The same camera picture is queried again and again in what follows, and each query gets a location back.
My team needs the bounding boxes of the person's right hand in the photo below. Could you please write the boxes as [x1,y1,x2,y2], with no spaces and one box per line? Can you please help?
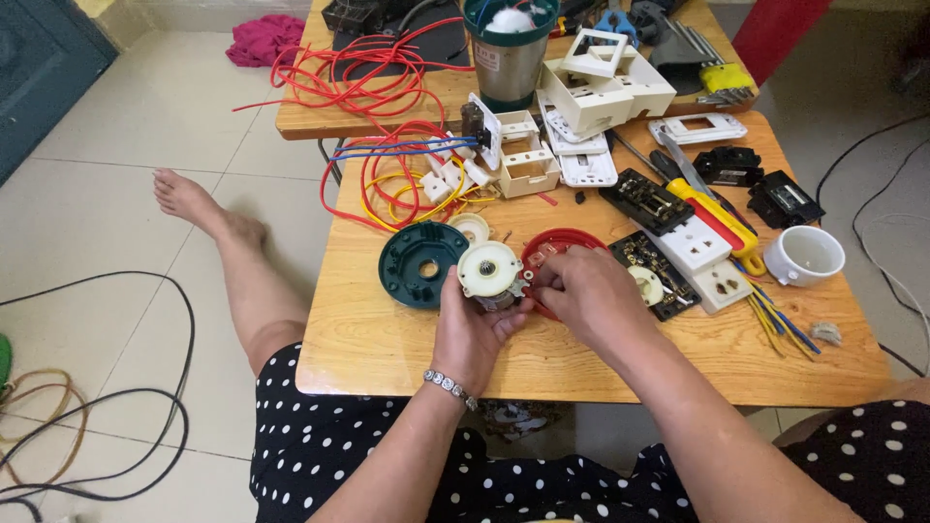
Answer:
[534,246,662,359]

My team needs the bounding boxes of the person's left hand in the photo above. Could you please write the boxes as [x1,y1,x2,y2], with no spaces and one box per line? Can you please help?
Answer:
[429,280,536,398]

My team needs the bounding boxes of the red round plastic cover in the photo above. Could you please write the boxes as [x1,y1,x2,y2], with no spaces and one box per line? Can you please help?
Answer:
[520,227,610,322]

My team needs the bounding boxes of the electric motor with white cap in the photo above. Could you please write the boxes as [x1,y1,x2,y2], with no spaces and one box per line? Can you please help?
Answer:
[457,241,528,313]

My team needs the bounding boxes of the black terminal board with brass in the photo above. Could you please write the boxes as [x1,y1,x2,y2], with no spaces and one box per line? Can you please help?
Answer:
[609,231,703,322]

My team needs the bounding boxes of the small cream round disc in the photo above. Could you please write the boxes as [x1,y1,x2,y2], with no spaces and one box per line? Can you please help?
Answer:
[446,213,493,245]

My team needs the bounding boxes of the cream open junction box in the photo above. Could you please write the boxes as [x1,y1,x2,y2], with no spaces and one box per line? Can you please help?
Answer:
[493,109,562,200]

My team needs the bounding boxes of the white power socket strip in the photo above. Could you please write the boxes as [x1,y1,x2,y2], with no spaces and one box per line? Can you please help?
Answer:
[644,214,754,315]

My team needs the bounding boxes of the dark green round base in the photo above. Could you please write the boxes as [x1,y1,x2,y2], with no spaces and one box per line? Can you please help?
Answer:
[378,221,471,310]

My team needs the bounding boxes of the metal knife blade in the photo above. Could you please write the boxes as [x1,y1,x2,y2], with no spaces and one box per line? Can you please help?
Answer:
[657,129,716,199]

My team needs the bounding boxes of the black circuit breaker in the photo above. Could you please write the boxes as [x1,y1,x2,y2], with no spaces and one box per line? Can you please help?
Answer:
[692,146,765,189]

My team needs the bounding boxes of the steel blender jar green rim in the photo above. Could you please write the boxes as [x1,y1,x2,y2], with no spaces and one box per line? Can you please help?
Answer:
[462,0,561,114]

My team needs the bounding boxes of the black box with window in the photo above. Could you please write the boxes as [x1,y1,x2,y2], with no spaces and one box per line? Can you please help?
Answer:
[747,170,826,231]

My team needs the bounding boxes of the white ceramic cup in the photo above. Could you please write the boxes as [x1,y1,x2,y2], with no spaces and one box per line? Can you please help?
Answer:
[762,225,847,288]

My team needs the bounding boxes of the black polka dot dress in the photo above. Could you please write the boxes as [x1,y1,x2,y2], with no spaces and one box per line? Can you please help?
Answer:
[249,341,930,523]

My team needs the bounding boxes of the yellow hex key set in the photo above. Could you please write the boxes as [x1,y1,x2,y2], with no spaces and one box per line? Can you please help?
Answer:
[696,62,757,107]

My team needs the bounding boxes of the black mat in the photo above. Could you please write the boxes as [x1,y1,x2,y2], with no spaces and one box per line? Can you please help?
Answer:
[330,0,472,82]

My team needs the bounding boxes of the person's left leg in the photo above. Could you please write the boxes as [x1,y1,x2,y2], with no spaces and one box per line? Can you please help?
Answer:
[152,168,312,377]

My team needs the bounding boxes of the red panel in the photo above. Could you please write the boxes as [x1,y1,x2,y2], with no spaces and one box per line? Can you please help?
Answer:
[731,0,834,87]

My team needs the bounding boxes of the black plastic box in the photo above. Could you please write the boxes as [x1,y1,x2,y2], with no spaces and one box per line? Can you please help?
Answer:
[321,0,388,35]

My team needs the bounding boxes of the pink cloth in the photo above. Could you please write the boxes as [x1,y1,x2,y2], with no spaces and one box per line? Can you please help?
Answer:
[224,14,307,68]

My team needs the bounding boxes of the dark teal door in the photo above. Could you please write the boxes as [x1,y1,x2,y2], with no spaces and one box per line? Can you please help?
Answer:
[0,0,120,187]

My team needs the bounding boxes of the white flat switch plates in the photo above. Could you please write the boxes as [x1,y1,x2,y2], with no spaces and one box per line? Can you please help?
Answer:
[536,91,620,189]

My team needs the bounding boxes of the silver link bracelet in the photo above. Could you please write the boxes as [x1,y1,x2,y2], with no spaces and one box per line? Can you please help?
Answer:
[423,369,480,412]

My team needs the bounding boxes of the white wire connectors cluster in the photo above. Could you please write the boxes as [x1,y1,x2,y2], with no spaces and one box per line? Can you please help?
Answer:
[420,131,499,206]

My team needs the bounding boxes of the black handled screwdriver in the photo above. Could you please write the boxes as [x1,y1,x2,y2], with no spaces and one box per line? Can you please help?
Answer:
[609,129,687,186]

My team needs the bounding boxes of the white switch with brown module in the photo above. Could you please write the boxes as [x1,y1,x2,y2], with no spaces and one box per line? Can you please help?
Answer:
[461,92,504,172]

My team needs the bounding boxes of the yellow and red handled tool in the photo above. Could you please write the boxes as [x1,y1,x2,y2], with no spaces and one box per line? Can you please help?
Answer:
[666,177,768,277]

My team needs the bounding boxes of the yellow electric wire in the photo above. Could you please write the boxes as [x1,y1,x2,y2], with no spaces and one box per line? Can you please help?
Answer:
[359,156,498,235]

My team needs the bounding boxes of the heap of cream wall boxes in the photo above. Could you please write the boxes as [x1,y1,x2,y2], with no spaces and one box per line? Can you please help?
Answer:
[537,28,678,136]

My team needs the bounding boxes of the blue electric wires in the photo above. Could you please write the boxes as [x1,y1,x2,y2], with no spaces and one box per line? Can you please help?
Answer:
[329,135,481,162]

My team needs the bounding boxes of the bundle of yellow blue wires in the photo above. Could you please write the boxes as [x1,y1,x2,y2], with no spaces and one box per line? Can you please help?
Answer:
[730,258,822,363]

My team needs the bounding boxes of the white switch faceplate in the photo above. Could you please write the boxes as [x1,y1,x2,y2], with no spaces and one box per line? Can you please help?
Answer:
[647,112,748,147]

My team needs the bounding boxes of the blue handled pliers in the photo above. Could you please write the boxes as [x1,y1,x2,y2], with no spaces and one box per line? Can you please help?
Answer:
[593,0,642,49]

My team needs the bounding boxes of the red electric wire tangle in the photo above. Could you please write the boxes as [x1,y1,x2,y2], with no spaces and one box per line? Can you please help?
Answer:
[232,16,477,233]

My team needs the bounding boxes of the black thin floor cable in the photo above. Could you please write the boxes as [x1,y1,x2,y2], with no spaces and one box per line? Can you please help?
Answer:
[815,112,930,379]

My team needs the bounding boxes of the white floor cable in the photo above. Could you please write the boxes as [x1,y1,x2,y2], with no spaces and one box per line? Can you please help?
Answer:
[859,212,930,350]

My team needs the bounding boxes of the brown floor cable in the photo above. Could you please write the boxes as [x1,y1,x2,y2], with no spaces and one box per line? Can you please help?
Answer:
[0,368,90,486]

